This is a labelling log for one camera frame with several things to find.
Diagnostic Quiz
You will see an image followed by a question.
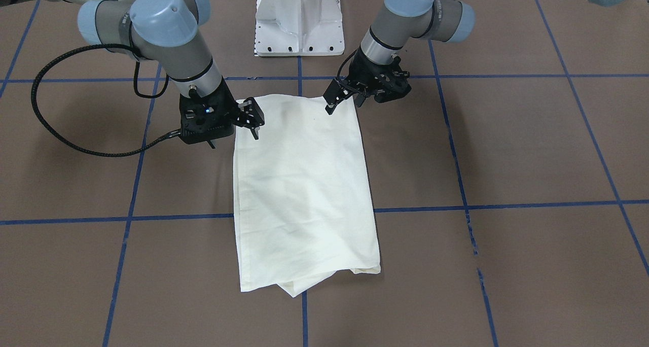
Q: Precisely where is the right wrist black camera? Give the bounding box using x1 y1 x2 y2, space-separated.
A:
179 95 235 145

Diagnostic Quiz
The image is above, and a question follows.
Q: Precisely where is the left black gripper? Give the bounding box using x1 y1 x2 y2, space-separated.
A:
324 48 398 115

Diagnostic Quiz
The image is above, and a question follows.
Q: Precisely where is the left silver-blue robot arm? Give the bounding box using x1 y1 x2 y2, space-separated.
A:
323 0 476 115

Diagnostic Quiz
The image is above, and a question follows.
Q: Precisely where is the wrist black camera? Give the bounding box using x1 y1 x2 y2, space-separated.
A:
369 56 412 103
179 95 235 145

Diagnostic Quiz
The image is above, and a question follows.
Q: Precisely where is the cream long-sleeve cat shirt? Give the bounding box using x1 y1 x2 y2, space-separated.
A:
233 94 381 297

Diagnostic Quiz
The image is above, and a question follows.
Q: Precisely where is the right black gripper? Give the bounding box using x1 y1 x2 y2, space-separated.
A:
202 78 266 141

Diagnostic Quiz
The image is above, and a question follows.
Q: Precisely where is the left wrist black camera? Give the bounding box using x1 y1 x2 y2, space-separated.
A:
369 56 412 103

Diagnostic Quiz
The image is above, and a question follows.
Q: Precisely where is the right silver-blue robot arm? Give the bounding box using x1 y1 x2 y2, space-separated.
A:
2 0 264 144

